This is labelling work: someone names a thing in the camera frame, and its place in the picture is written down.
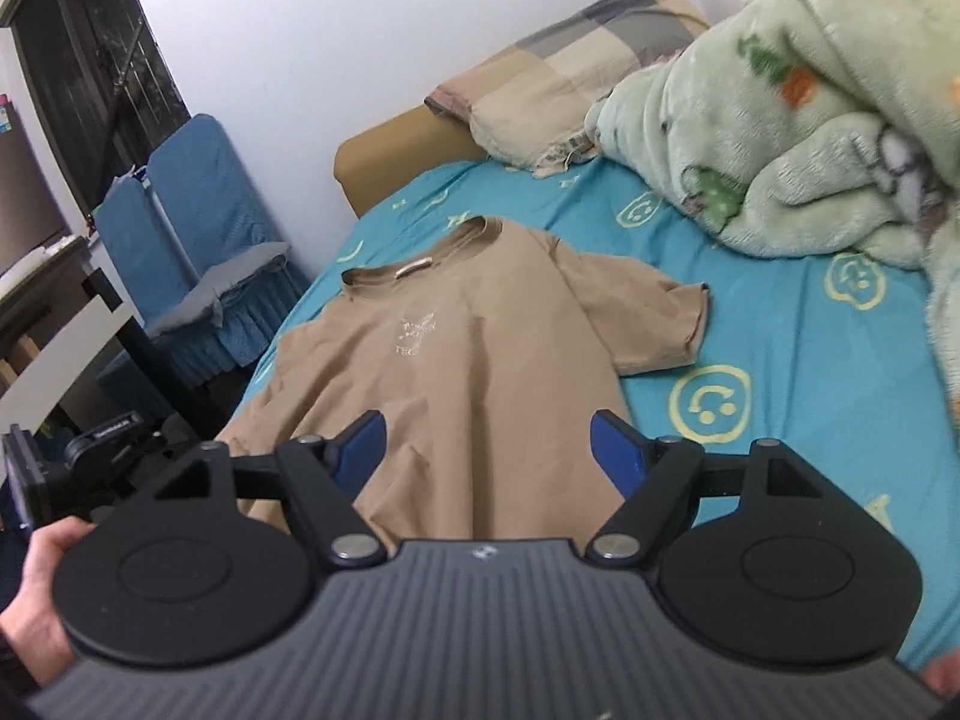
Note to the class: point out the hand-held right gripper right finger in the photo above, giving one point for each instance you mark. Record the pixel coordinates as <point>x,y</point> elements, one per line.
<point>616,454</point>

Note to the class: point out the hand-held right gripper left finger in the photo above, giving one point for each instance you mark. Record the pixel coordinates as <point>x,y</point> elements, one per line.
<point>358,454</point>

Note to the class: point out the tan t-shirt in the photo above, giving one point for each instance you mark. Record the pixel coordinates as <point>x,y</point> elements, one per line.
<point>465,345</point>

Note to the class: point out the person's left hand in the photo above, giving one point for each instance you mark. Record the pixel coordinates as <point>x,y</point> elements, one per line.
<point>37,585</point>

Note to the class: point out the blue covered chair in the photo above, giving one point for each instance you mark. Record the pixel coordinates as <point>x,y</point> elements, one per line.
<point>131,386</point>
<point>131,232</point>
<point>214,180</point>

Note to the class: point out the dark wooden table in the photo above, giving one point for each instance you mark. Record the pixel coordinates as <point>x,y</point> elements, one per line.
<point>67,360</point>

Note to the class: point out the white dish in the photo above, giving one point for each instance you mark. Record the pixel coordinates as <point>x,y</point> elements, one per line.
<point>34,264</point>

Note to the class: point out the grey seat cushion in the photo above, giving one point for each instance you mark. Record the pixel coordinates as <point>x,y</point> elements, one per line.
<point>217,285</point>

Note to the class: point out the tan bed headboard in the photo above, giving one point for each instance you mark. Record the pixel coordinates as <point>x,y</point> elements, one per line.
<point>397,157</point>

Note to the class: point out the plaid pillow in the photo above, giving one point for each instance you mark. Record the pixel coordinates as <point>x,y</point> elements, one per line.
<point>525,90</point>

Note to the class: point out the dark window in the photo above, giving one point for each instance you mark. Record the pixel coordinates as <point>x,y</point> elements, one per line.
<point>90,52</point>

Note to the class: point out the green printed fleece blanket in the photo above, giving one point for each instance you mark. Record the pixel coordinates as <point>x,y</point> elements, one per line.
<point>810,90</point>

